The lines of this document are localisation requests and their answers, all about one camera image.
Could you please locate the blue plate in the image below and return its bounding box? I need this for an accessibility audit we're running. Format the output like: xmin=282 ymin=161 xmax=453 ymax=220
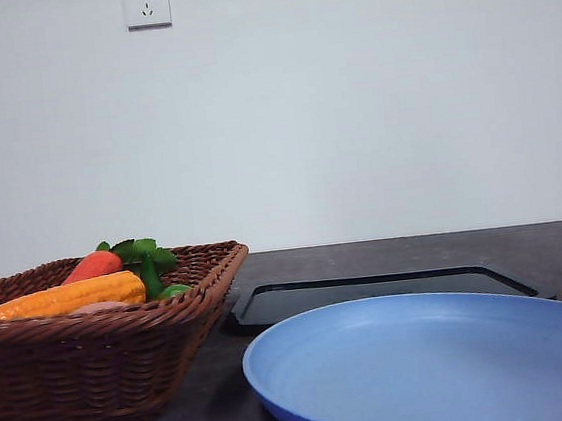
xmin=243 ymin=291 xmax=562 ymax=421

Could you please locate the brown egg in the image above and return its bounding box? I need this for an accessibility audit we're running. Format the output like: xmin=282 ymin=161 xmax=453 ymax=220
xmin=73 ymin=301 xmax=128 ymax=315

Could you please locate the brown wicker basket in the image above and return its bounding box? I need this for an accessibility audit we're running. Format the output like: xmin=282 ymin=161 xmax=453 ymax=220
xmin=0 ymin=241 xmax=249 ymax=421

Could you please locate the black serving tray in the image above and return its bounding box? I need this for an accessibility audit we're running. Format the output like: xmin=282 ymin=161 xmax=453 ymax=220
xmin=233 ymin=265 xmax=558 ymax=332

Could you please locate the green toy lime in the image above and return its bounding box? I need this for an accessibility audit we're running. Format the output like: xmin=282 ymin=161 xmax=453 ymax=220
xmin=162 ymin=283 xmax=192 ymax=297

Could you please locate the green leafy toy vegetable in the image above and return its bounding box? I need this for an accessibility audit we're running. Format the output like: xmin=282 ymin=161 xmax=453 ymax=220
xmin=96 ymin=238 xmax=177 ymax=298

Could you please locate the yellow toy corn cob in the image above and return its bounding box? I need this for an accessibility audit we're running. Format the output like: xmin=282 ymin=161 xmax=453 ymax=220
xmin=0 ymin=271 xmax=147 ymax=320

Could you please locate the orange toy carrot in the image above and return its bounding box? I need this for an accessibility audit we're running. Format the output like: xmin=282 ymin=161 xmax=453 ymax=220
xmin=62 ymin=250 xmax=123 ymax=285

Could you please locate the white wall socket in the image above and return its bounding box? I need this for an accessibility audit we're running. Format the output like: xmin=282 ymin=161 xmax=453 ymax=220
xmin=122 ymin=0 xmax=173 ymax=33

